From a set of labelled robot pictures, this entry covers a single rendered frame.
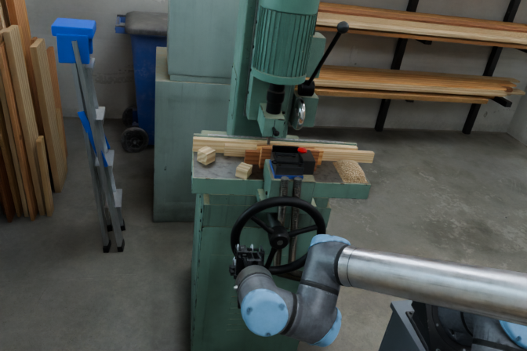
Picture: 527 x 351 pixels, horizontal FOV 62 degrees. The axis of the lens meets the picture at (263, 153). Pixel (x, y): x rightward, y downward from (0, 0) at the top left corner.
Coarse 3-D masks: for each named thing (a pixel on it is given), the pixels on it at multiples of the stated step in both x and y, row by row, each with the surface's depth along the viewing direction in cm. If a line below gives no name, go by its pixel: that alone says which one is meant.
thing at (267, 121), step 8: (264, 104) 155; (264, 112) 148; (264, 120) 145; (272, 120) 145; (280, 120) 145; (264, 128) 146; (280, 128) 147; (264, 136) 147; (272, 136) 148; (280, 136) 148
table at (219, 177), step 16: (192, 160) 148; (224, 160) 150; (240, 160) 152; (192, 176) 139; (208, 176) 140; (224, 176) 141; (256, 176) 143; (320, 176) 149; (336, 176) 150; (192, 192) 140; (208, 192) 141; (224, 192) 142; (240, 192) 143; (256, 192) 143; (320, 192) 147; (336, 192) 148; (352, 192) 149; (368, 192) 150; (272, 208) 136; (288, 208) 137
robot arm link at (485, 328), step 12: (468, 324) 124; (480, 324) 117; (492, 324) 114; (504, 324) 110; (516, 324) 110; (480, 336) 116; (492, 336) 113; (504, 336) 111; (516, 336) 109; (504, 348) 110; (516, 348) 110
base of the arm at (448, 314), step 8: (440, 312) 133; (448, 312) 131; (456, 312) 129; (440, 320) 133; (448, 320) 131; (456, 320) 128; (464, 320) 125; (448, 328) 131; (456, 328) 129; (464, 328) 126; (456, 336) 131; (464, 336) 128; (472, 336) 126; (464, 344) 131
